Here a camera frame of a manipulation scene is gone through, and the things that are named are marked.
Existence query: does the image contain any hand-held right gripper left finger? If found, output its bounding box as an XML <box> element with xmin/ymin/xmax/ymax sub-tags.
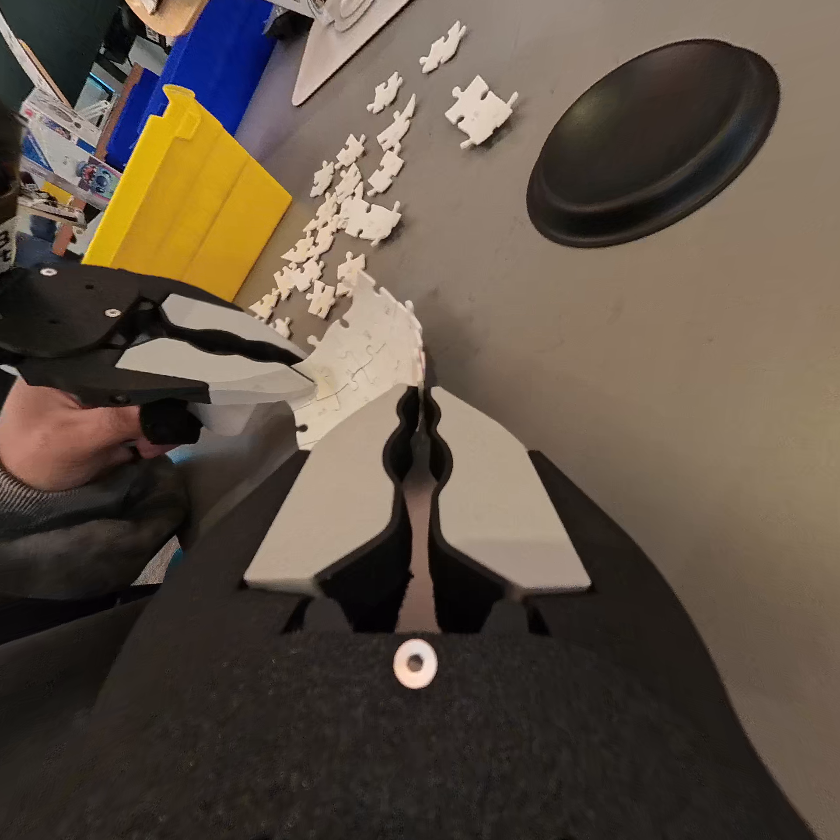
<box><xmin>243</xmin><ymin>387</ymin><xmax>421</xmax><ymax>634</ymax></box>

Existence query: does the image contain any black round stand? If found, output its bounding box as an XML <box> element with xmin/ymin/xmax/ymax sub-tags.
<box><xmin>526</xmin><ymin>39</ymin><xmax>781</xmax><ymax>249</ymax></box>

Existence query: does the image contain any blue plastic crate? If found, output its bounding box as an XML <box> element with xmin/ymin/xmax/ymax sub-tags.
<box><xmin>105</xmin><ymin>0</ymin><xmax>278</xmax><ymax>169</ymax></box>

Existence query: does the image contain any person's left hand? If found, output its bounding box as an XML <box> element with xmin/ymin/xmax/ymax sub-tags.
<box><xmin>0</xmin><ymin>381</ymin><xmax>151</xmax><ymax>490</ymax></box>

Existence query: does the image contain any joined white puzzle piece pair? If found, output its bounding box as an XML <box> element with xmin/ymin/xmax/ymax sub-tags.
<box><xmin>445</xmin><ymin>74</ymin><xmax>520</xmax><ymax>150</ymax></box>

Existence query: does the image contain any yellow plastic bin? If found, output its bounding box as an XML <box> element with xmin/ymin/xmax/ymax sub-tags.
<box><xmin>82</xmin><ymin>84</ymin><xmax>294</xmax><ymax>303</ymax></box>

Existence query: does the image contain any white printed box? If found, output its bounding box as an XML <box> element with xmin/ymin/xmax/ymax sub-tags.
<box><xmin>20</xmin><ymin>88</ymin><xmax>124</xmax><ymax>212</ymax></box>

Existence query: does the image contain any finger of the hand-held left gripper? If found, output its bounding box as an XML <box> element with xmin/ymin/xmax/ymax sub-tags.
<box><xmin>161</xmin><ymin>294</ymin><xmax>311</xmax><ymax>367</ymax></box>
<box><xmin>115</xmin><ymin>336</ymin><xmax>319</xmax><ymax>406</ymax></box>

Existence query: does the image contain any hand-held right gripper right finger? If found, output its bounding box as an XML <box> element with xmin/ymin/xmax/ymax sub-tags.
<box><xmin>420</xmin><ymin>387</ymin><xmax>592</xmax><ymax>634</ymax></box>

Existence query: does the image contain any pile of white puzzle pieces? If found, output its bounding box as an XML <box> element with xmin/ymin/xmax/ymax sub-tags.
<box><xmin>248</xmin><ymin>20</ymin><xmax>469</xmax><ymax>339</ymax></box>

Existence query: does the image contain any curved assembled puzzle section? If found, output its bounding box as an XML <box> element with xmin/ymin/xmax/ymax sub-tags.
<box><xmin>292</xmin><ymin>269</ymin><xmax>429</xmax><ymax>454</ymax></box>

